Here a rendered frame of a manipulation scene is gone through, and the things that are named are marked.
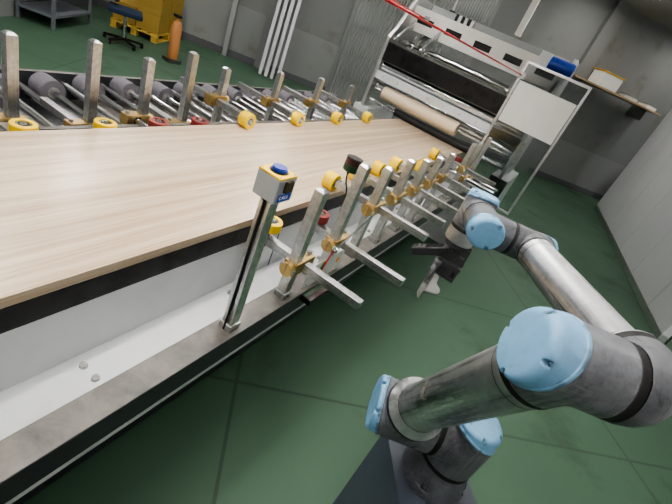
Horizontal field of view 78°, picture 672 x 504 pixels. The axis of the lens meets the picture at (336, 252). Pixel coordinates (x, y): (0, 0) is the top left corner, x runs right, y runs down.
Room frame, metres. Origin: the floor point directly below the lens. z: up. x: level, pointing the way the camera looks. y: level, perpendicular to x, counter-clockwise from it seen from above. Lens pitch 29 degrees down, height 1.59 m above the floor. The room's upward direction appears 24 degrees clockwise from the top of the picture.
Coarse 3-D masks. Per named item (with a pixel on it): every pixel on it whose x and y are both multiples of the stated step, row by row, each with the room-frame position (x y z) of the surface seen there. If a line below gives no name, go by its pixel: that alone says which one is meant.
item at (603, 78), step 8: (592, 72) 9.84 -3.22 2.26; (600, 72) 9.62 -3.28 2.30; (608, 72) 9.50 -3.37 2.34; (592, 80) 9.69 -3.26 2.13; (600, 80) 9.50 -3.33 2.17; (608, 80) 9.54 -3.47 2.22; (616, 80) 9.58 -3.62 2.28; (624, 80) 9.61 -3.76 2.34; (608, 88) 9.57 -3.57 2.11; (616, 88) 9.61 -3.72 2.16
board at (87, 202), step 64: (128, 128) 1.47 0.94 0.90; (192, 128) 1.75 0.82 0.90; (256, 128) 2.12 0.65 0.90; (320, 128) 2.64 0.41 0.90; (384, 128) 3.45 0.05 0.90; (0, 192) 0.81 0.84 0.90; (64, 192) 0.92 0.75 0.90; (128, 192) 1.05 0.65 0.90; (192, 192) 1.22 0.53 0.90; (0, 256) 0.63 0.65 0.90; (64, 256) 0.70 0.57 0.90; (128, 256) 0.79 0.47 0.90
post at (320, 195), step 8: (320, 192) 1.15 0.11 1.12; (328, 192) 1.17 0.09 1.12; (312, 200) 1.15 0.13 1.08; (320, 200) 1.14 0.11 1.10; (312, 208) 1.15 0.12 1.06; (320, 208) 1.15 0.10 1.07; (304, 216) 1.15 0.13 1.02; (312, 216) 1.14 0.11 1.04; (304, 224) 1.15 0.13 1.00; (312, 224) 1.14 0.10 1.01; (304, 232) 1.15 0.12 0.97; (312, 232) 1.16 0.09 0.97; (296, 240) 1.15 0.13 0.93; (304, 240) 1.14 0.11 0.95; (296, 248) 1.15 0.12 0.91; (304, 248) 1.15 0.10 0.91; (296, 256) 1.14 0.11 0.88; (280, 280) 1.15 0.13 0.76; (288, 280) 1.14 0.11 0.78; (280, 288) 1.15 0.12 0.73; (288, 288) 1.15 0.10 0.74
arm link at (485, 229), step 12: (480, 204) 1.11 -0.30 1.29; (468, 216) 1.08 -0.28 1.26; (480, 216) 1.03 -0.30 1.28; (492, 216) 1.03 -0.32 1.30; (468, 228) 1.03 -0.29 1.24; (480, 228) 1.01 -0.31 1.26; (492, 228) 1.01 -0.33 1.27; (504, 228) 1.02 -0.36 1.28; (516, 228) 1.05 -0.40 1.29; (480, 240) 1.01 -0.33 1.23; (492, 240) 1.01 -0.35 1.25; (504, 240) 1.02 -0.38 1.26
